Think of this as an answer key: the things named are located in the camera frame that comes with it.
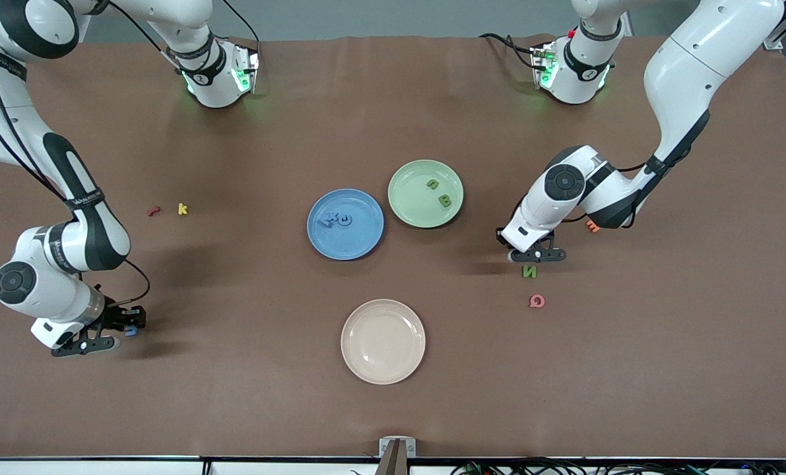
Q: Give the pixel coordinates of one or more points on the pink foam letter Q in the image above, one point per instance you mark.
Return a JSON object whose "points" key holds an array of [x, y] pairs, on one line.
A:
{"points": [[532, 301]]}

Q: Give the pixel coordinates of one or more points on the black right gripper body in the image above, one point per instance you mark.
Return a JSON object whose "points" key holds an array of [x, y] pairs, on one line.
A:
{"points": [[115, 316]]}

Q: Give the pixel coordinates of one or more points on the beige plate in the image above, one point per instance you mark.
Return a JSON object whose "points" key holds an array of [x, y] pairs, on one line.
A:
{"points": [[383, 343]]}

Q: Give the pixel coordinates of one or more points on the blue foam letter c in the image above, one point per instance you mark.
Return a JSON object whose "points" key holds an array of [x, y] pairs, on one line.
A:
{"points": [[340, 220]]}

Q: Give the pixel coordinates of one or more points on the brown table cover sheet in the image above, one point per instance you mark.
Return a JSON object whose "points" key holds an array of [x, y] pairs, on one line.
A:
{"points": [[234, 396]]}

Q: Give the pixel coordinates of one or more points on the blue plate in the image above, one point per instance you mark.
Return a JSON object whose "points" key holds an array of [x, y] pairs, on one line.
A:
{"points": [[360, 241]]}

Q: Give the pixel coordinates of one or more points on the green plate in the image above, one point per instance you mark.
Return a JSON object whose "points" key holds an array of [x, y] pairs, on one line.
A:
{"points": [[412, 198]]}

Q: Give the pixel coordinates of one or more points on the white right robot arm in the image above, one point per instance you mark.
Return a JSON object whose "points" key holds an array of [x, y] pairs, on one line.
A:
{"points": [[43, 293]]}

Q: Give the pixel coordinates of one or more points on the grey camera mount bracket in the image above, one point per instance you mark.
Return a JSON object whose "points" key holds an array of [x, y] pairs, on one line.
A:
{"points": [[383, 447]]}

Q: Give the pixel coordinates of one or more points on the white table frame rail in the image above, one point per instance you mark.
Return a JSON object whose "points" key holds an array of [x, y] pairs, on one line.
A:
{"points": [[102, 468]]}

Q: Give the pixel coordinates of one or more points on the dark camera mount pole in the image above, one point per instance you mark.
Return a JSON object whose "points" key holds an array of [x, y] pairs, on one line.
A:
{"points": [[394, 462]]}

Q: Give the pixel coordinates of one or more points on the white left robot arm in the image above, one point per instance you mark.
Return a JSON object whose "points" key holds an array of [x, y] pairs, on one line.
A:
{"points": [[696, 59]]}

